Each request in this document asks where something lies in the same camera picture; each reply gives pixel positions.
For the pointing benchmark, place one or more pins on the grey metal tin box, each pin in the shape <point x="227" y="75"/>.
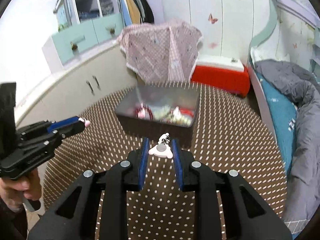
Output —
<point x="152" y="110"/>

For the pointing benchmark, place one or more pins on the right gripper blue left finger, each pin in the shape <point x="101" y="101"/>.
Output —
<point x="143" y="162"/>

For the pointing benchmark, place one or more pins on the teal bed sheet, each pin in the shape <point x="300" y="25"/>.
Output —
<point x="283" y="114"/>

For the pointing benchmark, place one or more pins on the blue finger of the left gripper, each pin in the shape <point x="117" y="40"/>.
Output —
<point x="62" y="123"/>

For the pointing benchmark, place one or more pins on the lilac open shelf unit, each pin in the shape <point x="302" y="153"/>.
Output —
<point x="87" y="0"/>

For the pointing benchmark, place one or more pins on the grey duvet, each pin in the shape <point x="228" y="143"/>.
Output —
<point x="301" y="88"/>

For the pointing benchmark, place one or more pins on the brown polka dot tablecloth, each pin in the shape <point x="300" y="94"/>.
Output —
<point x="228" y="135"/>

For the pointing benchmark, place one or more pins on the white wardrobe with butterflies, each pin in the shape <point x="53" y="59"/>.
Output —
<point x="227" y="26"/>

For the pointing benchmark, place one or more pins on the curved metal handrail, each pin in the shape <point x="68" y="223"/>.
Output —
<point x="63" y="11"/>

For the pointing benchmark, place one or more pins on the teal bunk bed frame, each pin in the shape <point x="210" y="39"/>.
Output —
<point x="290" y="35"/>

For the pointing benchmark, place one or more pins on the white bear keychain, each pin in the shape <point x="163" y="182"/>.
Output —
<point x="162" y="149"/>

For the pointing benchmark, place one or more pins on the red storage bench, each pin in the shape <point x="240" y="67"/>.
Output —
<point x="232" y="81"/>

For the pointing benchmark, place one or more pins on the beige low cabinet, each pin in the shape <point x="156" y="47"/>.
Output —
<point x="100" y="72"/>

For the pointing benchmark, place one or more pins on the pink small charm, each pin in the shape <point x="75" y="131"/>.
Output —
<point x="86" y="122"/>

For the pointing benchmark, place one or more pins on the person's left hand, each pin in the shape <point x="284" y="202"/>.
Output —
<point x="12" y="190"/>

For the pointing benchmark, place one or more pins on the green plant decoration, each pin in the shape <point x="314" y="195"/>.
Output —
<point x="61" y="27"/>

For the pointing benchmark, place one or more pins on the teal drawer unit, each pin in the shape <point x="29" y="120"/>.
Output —
<point x="69" y="44"/>

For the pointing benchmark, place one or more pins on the pink checked cloth cover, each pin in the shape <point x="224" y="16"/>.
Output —
<point x="161" y="52"/>

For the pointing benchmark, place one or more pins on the hanging clothes row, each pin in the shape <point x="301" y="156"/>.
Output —
<point x="135" y="12"/>

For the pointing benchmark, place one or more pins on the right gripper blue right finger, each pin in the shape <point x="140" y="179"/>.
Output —
<point x="177" y="163"/>

